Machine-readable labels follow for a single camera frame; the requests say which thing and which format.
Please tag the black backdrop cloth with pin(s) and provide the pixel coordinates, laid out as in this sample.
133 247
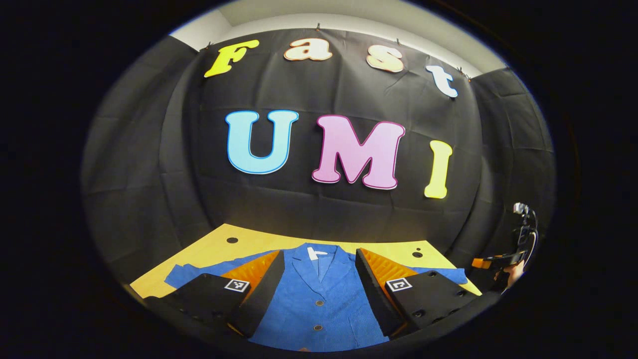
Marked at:
349 80

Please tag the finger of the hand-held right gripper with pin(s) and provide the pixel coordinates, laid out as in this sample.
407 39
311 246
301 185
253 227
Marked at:
493 261

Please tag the blue button shirt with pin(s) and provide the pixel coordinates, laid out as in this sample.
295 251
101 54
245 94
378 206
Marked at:
319 309

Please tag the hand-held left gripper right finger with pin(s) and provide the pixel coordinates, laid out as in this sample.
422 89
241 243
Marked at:
371 294

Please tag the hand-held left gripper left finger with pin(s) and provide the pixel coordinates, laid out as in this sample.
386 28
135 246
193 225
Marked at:
264 299

